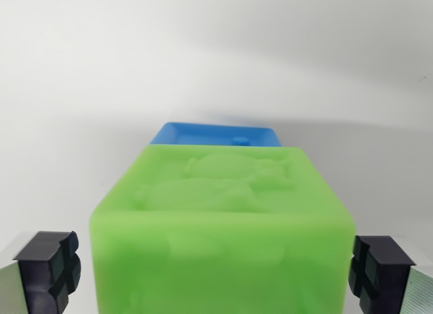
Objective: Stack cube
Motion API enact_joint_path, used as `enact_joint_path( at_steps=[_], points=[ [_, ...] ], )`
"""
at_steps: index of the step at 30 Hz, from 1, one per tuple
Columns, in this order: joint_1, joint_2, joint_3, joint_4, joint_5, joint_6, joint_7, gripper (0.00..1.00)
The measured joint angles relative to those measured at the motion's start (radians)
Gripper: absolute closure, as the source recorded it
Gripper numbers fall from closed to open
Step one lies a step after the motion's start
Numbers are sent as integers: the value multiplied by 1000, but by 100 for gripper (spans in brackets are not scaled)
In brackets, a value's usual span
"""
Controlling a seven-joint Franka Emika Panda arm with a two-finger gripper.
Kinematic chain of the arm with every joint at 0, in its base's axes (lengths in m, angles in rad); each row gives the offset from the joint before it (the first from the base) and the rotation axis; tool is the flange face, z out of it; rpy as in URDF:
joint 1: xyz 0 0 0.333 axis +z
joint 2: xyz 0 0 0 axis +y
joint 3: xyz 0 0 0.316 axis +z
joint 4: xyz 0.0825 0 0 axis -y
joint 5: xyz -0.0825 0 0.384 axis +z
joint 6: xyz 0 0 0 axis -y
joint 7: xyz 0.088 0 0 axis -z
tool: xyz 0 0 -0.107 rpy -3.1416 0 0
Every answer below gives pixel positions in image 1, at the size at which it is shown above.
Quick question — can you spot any black-padded silver gripper left finger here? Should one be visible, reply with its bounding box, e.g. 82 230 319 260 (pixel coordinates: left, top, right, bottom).
0 230 82 314

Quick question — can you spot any green embossed cube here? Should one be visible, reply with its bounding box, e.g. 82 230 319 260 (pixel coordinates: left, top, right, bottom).
88 145 356 314

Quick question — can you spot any black-padded silver gripper right finger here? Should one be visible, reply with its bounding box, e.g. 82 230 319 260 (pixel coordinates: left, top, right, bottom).
348 234 433 314

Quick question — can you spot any blue embossed cube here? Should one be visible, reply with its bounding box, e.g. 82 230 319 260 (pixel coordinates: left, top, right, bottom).
148 121 283 148

